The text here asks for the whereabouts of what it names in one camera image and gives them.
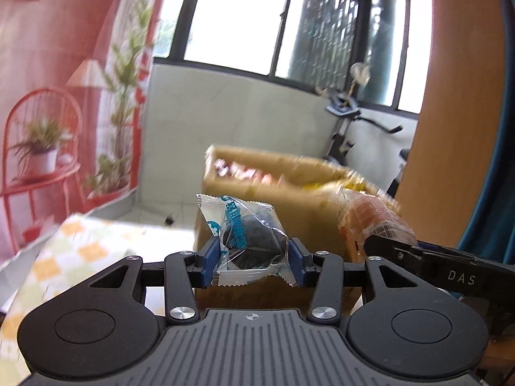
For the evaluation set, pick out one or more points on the dark framed window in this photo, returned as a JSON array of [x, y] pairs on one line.
[[281, 28]]

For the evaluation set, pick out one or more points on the brown wooden door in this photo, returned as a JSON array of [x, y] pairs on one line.
[[446, 108]]

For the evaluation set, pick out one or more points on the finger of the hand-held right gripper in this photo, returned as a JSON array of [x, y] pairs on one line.
[[390, 249]]

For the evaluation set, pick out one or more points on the black exercise bike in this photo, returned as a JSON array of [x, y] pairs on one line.
[[350, 128]]

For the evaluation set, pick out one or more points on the pink printed wall tapestry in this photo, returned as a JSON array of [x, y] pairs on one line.
[[60, 88]]

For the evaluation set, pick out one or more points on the checkered flower tablecloth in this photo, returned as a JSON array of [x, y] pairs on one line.
[[72, 257]]

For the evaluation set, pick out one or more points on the clear packet with dark snack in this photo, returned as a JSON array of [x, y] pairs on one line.
[[251, 237]]

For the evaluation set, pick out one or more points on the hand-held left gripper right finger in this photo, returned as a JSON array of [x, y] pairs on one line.
[[297, 263]]

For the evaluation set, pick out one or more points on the orange biscuit packet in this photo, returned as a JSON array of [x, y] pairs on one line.
[[374, 217]]

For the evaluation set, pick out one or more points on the yellow snack bag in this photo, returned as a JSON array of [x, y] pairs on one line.
[[334, 186]]

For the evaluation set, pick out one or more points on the brown cardboard box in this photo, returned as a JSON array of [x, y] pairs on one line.
[[305, 217]]

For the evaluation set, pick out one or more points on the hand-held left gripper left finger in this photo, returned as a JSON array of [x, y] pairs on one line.
[[210, 263]]

